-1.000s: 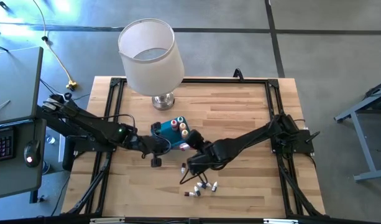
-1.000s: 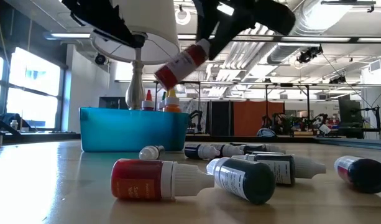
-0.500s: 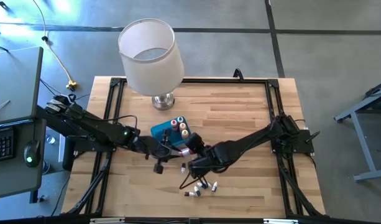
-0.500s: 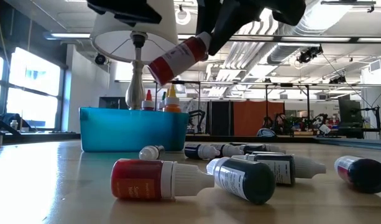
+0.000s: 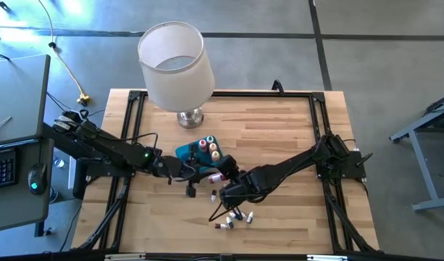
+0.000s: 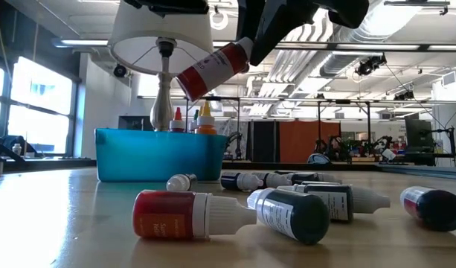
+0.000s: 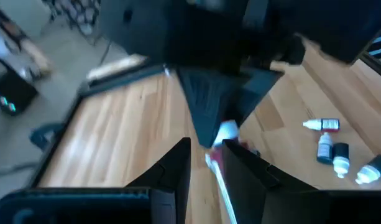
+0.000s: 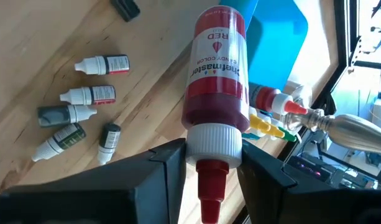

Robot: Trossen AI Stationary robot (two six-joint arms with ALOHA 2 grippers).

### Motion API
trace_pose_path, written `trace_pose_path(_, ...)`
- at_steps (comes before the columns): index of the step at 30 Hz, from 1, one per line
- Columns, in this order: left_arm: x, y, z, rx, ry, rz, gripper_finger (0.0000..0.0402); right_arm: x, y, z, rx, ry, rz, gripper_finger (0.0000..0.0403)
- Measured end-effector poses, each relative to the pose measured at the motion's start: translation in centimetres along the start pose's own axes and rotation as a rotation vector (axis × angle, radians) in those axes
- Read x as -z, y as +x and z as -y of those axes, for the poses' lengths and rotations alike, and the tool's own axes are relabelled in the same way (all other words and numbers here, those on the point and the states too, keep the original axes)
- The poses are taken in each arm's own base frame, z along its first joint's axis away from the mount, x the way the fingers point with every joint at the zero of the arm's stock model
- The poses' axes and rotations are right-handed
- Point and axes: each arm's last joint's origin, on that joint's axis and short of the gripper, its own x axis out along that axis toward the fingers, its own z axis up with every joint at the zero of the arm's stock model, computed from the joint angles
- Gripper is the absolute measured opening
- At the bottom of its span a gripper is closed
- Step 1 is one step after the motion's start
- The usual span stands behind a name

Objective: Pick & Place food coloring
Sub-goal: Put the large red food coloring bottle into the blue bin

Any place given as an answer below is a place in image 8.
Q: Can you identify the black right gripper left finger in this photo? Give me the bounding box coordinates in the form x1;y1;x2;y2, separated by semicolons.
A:
93;138;187;224

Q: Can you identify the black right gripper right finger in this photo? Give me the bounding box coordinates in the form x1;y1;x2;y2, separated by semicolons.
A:
239;140;334;224

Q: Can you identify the large green-tipped colouring bottle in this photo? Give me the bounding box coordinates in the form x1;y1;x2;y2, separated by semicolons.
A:
272;119;298;143

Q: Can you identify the small dark green dropper bottle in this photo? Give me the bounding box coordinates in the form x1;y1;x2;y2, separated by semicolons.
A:
96;123;122;166

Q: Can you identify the large orange-tipped colouring bottle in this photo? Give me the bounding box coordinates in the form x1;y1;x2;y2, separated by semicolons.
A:
248;82;308;116

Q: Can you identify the small red-striped dropper bottle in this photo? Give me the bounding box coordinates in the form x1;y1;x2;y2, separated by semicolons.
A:
59;85;117;106

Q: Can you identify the large red Chefmaster bottle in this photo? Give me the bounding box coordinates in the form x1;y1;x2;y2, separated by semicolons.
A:
181;5;250;224

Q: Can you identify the small dark blue dropper bottle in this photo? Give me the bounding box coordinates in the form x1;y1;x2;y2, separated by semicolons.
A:
37;104;98;129

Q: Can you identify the small orange-label dropper bottle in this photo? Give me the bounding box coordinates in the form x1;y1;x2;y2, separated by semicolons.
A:
74;54;131;76

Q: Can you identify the blue plastic bin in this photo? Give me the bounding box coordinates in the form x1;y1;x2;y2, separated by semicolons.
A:
219;0;309;141

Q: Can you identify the white-shaded silver table lamp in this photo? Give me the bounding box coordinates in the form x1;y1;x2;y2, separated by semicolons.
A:
283;83;381;156

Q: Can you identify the black table camera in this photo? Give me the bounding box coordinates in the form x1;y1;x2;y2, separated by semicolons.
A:
110;0;141;22

